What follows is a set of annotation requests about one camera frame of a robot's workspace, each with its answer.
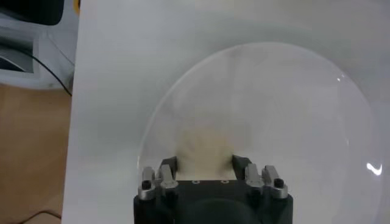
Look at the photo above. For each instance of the white round plate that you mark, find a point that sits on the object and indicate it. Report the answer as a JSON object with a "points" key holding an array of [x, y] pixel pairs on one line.
{"points": [[274, 106]]}

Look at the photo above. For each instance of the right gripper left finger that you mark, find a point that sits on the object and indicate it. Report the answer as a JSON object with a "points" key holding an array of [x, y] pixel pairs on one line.
{"points": [[166, 181]]}

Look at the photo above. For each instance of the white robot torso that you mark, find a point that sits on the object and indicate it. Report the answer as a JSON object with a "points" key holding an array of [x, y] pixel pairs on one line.
{"points": [[18, 76]]}

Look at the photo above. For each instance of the white steamed baozi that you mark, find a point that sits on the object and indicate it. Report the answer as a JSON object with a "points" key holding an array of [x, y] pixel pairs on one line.
{"points": [[205, 152]]}

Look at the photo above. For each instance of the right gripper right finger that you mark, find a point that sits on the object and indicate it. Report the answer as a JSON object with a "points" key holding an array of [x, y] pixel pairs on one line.
{"points": [[254, 178]]}

